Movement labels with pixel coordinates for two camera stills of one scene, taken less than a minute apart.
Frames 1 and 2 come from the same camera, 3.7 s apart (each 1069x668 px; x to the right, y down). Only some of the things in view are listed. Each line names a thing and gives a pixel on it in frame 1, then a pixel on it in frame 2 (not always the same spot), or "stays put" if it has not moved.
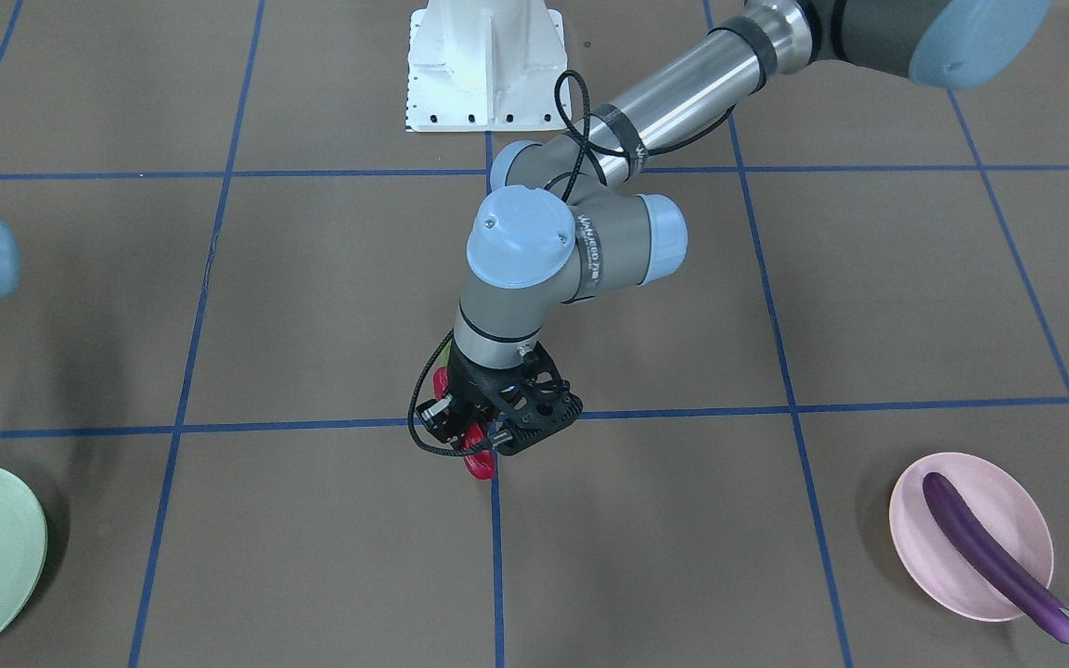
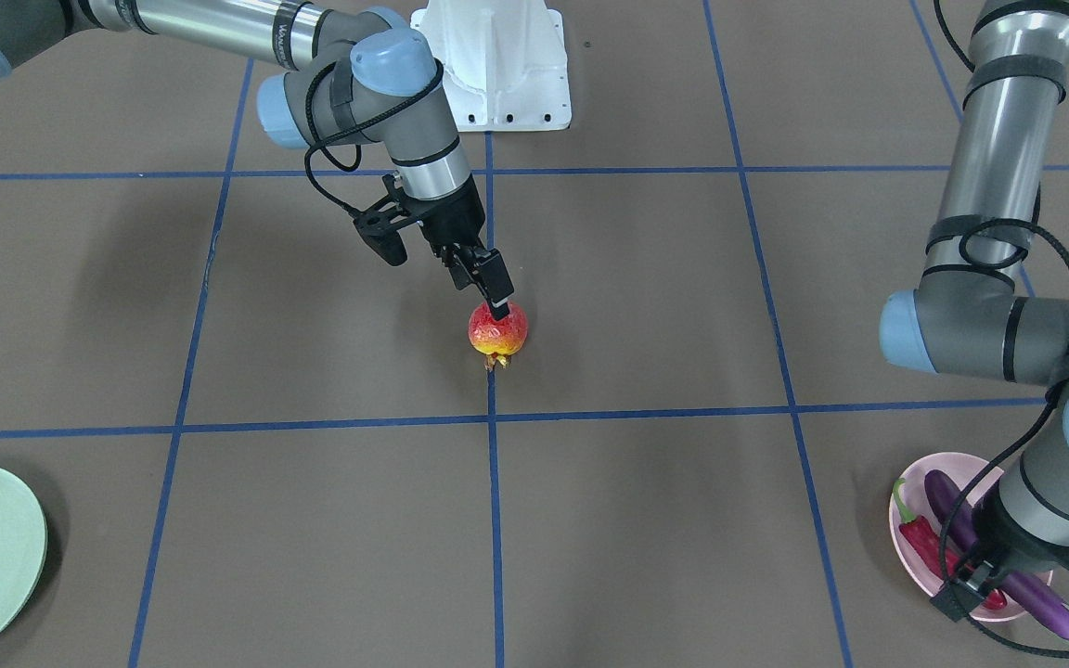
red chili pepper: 481,464 -> 926,544
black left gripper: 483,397 -> 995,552
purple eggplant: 958,517 stays put
